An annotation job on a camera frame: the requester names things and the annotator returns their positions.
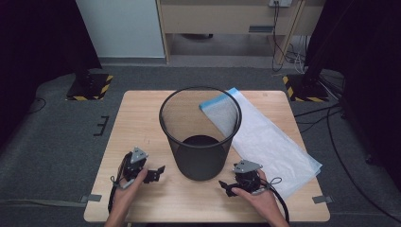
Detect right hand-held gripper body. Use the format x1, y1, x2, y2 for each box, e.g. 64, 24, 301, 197
233, 159, 263, 194

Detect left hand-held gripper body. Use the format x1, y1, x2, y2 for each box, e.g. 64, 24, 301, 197
117, 146, 149, 183

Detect black mesh trash can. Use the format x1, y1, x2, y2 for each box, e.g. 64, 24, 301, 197
158, 86, 243, 182

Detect white plastic bag blue edge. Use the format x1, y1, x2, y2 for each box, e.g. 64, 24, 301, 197
199, 87, 323, 201

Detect person's right hand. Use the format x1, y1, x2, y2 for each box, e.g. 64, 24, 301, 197
231, 169, 283, 220

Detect person's left hand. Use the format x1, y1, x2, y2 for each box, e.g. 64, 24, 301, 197
112, 168, 148, 213

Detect grey tape piece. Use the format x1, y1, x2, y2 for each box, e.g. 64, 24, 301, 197
79, 194, 103, 203
311, 195, 334, 204

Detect black stand base striped edge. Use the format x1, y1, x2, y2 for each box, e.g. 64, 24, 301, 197
282, 74, 329, 103
65, 73, 113, 102

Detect dark curtain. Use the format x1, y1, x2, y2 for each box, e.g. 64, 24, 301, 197
304, 0, 401, 183
0, 0, 102, 149

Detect light wooden desk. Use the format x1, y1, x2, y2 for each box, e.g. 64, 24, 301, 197
156, 0, 325, 65

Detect grey power strip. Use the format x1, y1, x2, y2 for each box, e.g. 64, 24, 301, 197
268, 0, 293, 8

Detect right hand-held gripper black cable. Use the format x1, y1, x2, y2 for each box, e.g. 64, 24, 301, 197
259, 177, 290, 223

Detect black floor cables bundle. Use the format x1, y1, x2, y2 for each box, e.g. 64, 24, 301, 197
294, 103, 344, 134

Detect long black floor cable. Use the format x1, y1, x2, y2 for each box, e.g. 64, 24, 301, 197
325, 103, 401, 223

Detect thin black floor cable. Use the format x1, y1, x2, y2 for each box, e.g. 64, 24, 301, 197
27, 97, 47, 115

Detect black cables from power strip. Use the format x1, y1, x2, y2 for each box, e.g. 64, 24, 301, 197
271, 0, 308, 74

